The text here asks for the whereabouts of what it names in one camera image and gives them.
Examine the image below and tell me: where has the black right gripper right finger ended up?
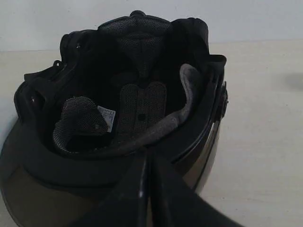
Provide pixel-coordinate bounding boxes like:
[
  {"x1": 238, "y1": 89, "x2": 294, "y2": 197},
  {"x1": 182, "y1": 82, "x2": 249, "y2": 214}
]
[{"x1": 151, "y1": 153, "x2": 229, "y2": 227}]

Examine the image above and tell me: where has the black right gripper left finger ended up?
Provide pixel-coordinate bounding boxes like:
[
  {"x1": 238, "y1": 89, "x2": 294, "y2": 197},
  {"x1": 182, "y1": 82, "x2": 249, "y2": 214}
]
[{"x1": 75, "y1": 155, "x2": 149, "y2": 227}]

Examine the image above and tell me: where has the black helmet with tinted visor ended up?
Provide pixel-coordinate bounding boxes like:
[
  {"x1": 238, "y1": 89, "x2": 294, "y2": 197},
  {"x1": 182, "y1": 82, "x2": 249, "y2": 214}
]
[{"x1": 0, "y1": 10, "x2": 228, "y2": 227}]

